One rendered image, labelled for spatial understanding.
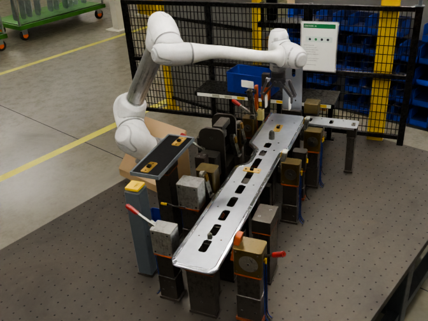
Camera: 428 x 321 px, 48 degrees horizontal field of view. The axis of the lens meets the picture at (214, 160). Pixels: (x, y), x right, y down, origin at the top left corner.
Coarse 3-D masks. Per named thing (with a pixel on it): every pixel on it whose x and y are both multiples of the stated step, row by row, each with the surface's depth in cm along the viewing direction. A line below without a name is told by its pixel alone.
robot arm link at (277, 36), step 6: (276, 30) 239; (282, 30) 239; (270, 36) 241; (276, 36) 238; (282, 36) 238; (288, 36) 240; (270, 42) 241; (276, 42) 238; (282, 42) 236; (270, 48) 242
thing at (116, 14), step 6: (114, 0) 843; (114, 6) 849; (120, 6) 856; (114, 12) 856; (120, 12) 860; (114, 18) 863; (120, 18) 864; (114, 24) 870; (120, 24) 867; (108, 30) 871; (114, 30) 866; (120, 30) 864
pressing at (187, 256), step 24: (264, 120) 277; (288, 120) 275; (264, 144) 253; (288, 144) 251; (240, 168) 233; (264, 168) 232; (216, 192) 216; (216, 216) 201; (240, 216) 200; (192, 240) 188; (216, 240) 187; (192, 264) 176; (216, 264) 176
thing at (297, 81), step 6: (288, 72) 278; (300, 72) 275; (288, 78) 280; (294, 78) 278; (300, 78) 277; (288, 84) 282; (294, 84) 280; (300, 84) 279; (300, 90) 281; (288, 96) 285; (300, 96) 282; (282, 102) 288; (288, 102) 287; (294, 102) 286; (300, 102) 284; (288, 108) 289; (294, 108) 288; (300, 108) 286
